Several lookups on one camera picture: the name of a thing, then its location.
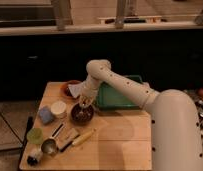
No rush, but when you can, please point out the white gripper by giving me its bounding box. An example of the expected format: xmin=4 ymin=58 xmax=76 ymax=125
xmin=79 ymin=88 xmax=97 ymax=107

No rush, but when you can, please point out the silver metal fork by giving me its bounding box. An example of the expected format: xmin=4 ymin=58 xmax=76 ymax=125
xmin=79 ymin=104 xmax=86 ymax=117

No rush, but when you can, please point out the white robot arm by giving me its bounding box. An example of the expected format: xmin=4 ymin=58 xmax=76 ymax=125
xmin=79 ymin=59 xmax=203 ymax=171

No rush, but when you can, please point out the purple bowl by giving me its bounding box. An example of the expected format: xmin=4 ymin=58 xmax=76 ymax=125
xmin=70 ymin=104 xmax=94 ymax=125

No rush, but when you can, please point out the orange bowl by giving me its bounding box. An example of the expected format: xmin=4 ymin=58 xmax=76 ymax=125
xmin=60 ymin=80 xmax=79 ymax=98

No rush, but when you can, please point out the white cloth napkin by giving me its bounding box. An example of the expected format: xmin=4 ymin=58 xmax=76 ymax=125
xmin=68 ymin=83 xmax=83 ymax=98

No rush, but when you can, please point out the green plastic tray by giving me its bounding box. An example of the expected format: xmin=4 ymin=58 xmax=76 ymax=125
xmin=95 ymin=82 xmax=138 ymax=110

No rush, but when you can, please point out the cream round container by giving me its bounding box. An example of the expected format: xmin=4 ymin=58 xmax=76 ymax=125
xmin=50 ymin=101 xmax=66 ymax=118

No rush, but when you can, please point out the wooden cutting board table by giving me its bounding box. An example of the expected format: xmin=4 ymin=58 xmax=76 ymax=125
xmin=18 ymin=81 xmax=153 ymax=171

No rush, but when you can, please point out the wooden block brush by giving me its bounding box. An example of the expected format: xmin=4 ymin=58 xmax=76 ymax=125
xmin=58 ymin=128 xmax=79 ymax=152

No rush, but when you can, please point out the metal measuring cup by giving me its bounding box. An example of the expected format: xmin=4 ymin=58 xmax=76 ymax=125
xmin=41 ymin=123 xmax=64 ymax=156

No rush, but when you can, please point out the green plastic cup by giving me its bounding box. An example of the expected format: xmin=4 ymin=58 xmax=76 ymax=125
xmin=27 ymin=128 xmax=43 ymax=145

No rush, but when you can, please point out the yellow handled knife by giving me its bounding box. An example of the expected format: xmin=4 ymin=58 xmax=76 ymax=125
xmin=60 ymin=129 xmax=96 ymax=152

